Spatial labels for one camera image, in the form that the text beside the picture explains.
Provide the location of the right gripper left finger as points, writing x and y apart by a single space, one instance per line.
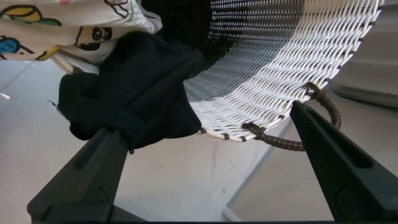
90 174

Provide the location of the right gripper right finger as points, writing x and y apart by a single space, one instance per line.
329 174

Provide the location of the black short-sleeved shirt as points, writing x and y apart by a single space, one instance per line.
140 93

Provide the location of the cream printed shorts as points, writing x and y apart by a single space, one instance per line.
46 28

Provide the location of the white laundry basket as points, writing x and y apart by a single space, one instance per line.
280 62

